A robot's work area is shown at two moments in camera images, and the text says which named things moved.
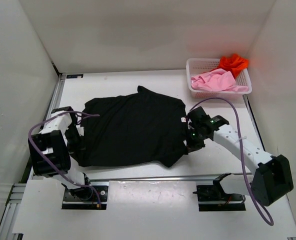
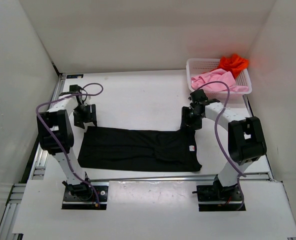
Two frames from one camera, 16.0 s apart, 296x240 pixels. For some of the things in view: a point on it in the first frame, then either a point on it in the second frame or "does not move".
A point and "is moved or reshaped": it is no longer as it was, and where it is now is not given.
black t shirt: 141,127 is moved or reshaped
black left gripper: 74,149 → 78,121
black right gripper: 192,146 → 185,111
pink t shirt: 216,80 does not move
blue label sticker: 74,76 does not move
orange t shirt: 234,63 does not move
